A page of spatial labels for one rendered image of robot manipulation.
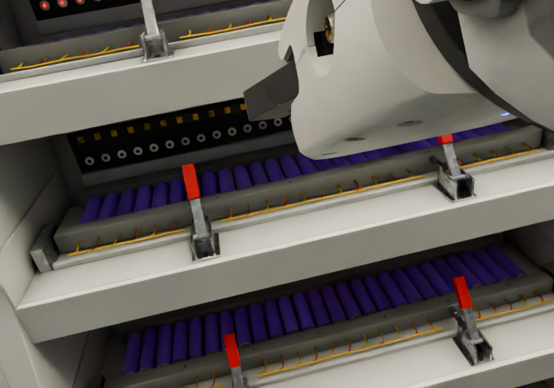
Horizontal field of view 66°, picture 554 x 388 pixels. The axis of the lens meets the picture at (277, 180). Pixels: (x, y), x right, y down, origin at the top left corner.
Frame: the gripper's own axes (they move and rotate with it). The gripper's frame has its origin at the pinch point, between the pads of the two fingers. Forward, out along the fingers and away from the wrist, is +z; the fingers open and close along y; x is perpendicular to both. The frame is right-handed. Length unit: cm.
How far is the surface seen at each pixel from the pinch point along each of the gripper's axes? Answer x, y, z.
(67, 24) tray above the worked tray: 20.6, -23.8, 30.7
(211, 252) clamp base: -8.7, -11.6, 20.3
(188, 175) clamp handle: -0.8, -12.3, 20.8
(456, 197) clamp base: -8.6, 13.6, 19.5
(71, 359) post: -18.0, -30.1, 28.0
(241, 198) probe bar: -4.3, -7.7, 24.8
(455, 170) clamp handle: -6.0, 14.5, 20.3
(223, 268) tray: -10.4, -10.8, 19.5
